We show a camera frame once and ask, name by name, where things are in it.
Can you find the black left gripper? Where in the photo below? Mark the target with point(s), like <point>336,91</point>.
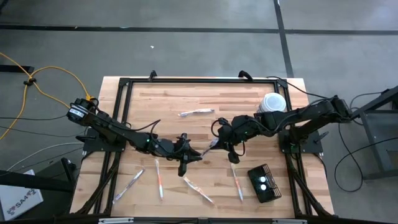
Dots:
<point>182,149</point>

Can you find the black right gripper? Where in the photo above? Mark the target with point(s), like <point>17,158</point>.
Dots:
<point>237,133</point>

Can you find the orange toothbrush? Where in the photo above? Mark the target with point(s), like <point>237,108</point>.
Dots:
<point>197,189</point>
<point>159,180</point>
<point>237,183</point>

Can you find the purple toothbrush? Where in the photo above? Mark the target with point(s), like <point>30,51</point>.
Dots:
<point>129,185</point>
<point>196,112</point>

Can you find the blue mouthwash bottle white cap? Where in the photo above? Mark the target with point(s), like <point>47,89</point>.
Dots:
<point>263,179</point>
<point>263,187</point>

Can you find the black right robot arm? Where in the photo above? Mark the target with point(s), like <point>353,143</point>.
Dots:
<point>295,116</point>

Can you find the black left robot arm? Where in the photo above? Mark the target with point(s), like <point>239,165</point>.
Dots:
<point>109,129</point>

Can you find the yellow Lysol wipes canister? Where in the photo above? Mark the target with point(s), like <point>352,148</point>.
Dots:
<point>273,101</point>

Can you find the dark metal cart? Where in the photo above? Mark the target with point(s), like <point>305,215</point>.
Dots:
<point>373,146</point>

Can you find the black floor stand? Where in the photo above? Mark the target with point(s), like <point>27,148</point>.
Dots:
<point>37,182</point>

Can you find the white printed cardboard box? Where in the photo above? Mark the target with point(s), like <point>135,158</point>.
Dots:
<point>18,199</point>

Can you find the black stand foot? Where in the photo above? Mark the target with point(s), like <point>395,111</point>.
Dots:
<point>15,68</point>

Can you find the black aluminium table frame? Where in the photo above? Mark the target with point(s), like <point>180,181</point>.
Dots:
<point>202,81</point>

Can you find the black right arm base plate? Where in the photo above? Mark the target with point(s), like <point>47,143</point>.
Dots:
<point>311,146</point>

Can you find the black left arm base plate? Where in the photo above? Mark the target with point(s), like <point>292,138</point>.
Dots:
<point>93,144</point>

